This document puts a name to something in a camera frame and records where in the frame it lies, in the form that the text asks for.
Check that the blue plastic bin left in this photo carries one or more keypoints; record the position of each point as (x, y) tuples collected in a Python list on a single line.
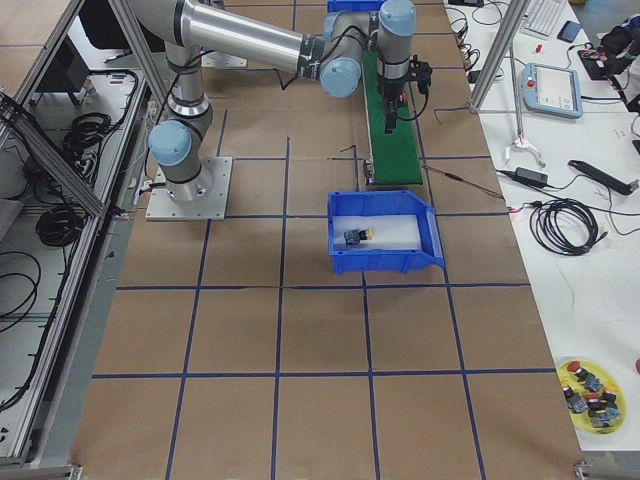
[(334, 6)]

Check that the teach pendant tablet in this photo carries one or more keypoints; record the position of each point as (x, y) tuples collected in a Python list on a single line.
[(551, 90)]

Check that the blue plastic bin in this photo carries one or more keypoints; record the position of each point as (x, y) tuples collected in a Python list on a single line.
[(406, 237), (334, 6)]

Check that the aluminium frame post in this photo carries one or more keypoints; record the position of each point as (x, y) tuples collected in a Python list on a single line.
[(502, 40)]

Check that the yellow mushroom push button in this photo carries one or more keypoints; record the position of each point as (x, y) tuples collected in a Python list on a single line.
[(355, 237)]

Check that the yellow plate of buttons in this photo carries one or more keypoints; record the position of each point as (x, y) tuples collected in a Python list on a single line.
[(594, 399)]

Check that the white keyboard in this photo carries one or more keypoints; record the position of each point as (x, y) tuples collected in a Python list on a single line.
[(542, 17)]

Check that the blue plastic bin right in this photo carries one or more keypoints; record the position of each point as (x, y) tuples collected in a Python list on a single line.
[(406, 237)]

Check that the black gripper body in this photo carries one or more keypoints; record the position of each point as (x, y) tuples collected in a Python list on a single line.
[(390, 94)]

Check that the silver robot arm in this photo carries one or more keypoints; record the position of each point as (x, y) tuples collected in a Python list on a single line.
[(372, 49)]

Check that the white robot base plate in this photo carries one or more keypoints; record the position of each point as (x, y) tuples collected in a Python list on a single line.
[(204, 198)]

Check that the black power adapter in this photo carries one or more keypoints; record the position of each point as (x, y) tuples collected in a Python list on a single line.
[(526, 177)]

